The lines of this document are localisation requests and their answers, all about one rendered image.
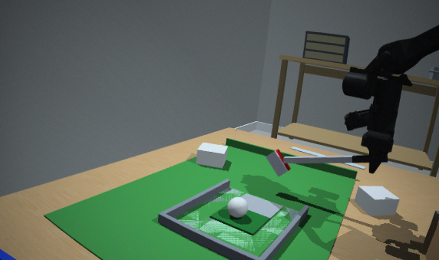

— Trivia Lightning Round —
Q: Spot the green putting mat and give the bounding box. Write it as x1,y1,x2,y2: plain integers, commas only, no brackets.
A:
44,145,356,260

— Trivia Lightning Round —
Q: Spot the grey putter with red face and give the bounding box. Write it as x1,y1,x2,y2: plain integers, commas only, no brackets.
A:
266,149,369,176

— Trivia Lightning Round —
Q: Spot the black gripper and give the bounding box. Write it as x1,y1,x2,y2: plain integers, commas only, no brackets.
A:
361,101,399,174

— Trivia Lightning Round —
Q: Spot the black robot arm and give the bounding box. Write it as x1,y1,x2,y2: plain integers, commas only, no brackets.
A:
342,25,439,130

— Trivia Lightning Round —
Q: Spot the white cube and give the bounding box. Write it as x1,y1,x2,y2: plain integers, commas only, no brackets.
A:
355,186,399,216
196,143,228,169

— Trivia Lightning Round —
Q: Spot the white golf ball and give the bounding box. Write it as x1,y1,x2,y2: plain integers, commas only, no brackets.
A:
228,197,248,218

